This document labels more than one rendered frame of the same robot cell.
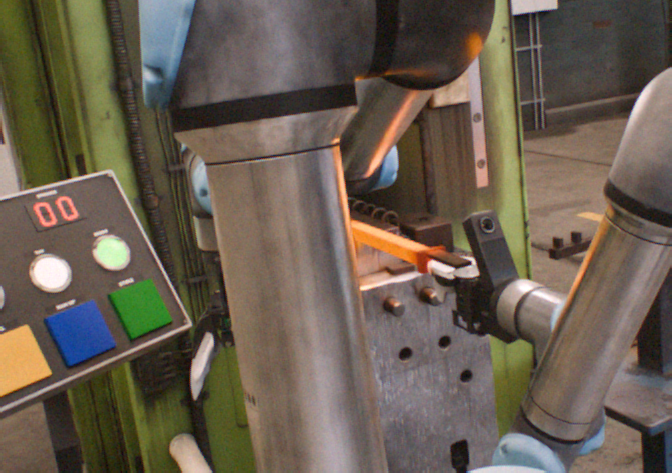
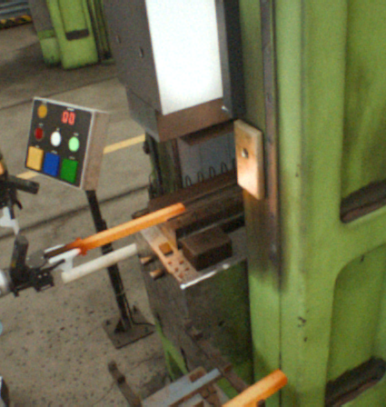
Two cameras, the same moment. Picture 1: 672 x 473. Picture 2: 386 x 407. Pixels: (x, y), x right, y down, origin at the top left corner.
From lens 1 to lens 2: 204 cm
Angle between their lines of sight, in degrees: 81
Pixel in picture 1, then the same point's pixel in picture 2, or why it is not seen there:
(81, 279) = (62, 146)
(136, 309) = (66, 169)
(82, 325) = (52, 162)
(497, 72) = (291, 196)
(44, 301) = (50, 146)
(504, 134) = (292, 245)
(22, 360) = (34, 160)
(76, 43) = not seen: hidden behind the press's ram
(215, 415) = not seen: hidden behind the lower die
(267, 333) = not seen: outside the picture
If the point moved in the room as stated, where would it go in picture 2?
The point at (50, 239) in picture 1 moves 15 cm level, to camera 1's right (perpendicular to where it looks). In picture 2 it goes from (62, 126) to (57, 145)
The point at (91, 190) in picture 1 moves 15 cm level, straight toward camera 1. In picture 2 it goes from (83, 115) to (40, 127)
